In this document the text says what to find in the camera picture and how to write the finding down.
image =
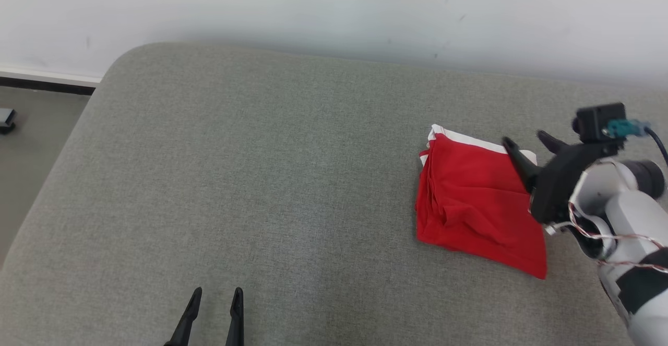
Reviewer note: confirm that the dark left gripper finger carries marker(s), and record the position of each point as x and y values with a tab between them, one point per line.
187	322
236	325

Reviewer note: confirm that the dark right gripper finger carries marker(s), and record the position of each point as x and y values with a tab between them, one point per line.
522	166
553	143

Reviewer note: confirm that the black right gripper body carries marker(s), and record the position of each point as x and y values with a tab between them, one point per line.
556	189

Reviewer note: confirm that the red white basketball jersey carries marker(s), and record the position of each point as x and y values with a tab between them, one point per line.
469	205

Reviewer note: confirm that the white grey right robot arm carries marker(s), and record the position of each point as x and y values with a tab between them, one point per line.
631	215

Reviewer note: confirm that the grey fabric sofa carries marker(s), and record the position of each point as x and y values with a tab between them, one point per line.
261	179

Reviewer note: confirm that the small grey floor object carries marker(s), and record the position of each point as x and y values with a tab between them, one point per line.
6	119

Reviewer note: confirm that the black white baseboard strip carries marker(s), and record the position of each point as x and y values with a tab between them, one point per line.
47	81

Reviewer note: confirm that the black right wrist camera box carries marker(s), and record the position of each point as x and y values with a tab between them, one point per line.
597	121

